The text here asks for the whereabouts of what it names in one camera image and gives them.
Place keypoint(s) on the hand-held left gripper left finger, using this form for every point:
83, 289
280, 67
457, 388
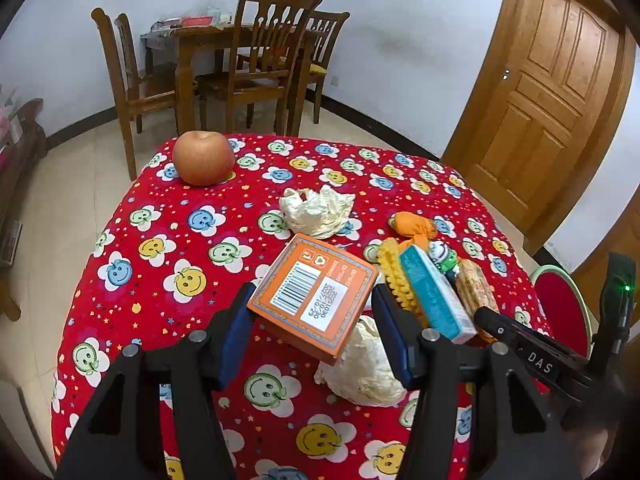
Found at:
235, 330

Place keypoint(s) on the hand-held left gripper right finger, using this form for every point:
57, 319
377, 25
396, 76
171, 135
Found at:
395, 340

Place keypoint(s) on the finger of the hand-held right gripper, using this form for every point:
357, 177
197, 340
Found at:
535, 357

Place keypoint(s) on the cream tissue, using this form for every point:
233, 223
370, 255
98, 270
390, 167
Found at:
365, 375
315, 212

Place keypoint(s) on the red bin with green rim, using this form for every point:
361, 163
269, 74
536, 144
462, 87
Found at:
560, 305

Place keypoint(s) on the teal toothpaste box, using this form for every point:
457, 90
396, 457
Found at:
435, 295

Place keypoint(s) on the orange cardboard box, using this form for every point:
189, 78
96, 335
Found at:
310, 285

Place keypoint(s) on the tan cracker pack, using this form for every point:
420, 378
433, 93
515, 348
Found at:
477, 287

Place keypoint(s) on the green white small toy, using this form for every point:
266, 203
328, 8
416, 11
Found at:
442, 255

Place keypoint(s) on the red smiley flower tablecloth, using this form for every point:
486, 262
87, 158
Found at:
165, 240

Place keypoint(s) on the brown apple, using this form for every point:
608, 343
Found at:
202, 157

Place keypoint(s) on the wooden door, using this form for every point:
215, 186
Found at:
540, 110

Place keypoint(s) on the yellow seat cushion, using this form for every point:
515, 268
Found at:
312, 66

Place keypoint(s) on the wooden dining chair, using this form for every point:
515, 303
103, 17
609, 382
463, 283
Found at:
125, 75
327, 35
265, 35

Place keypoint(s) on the wooden dining table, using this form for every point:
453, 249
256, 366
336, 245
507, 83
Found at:
200, 40

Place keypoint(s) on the red flat box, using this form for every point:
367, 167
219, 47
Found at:
196, 21

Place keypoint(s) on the clear plastic bag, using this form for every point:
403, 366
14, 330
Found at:
212, 12

